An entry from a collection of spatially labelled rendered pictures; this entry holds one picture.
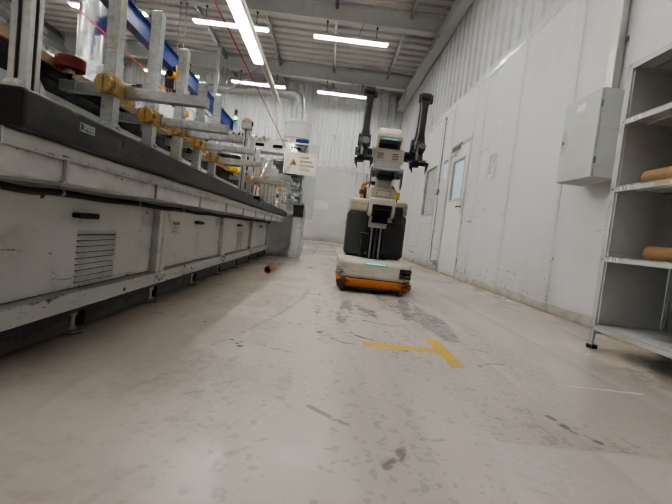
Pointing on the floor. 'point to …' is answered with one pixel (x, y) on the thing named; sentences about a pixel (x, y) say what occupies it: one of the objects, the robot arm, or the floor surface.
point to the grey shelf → (639, 216)
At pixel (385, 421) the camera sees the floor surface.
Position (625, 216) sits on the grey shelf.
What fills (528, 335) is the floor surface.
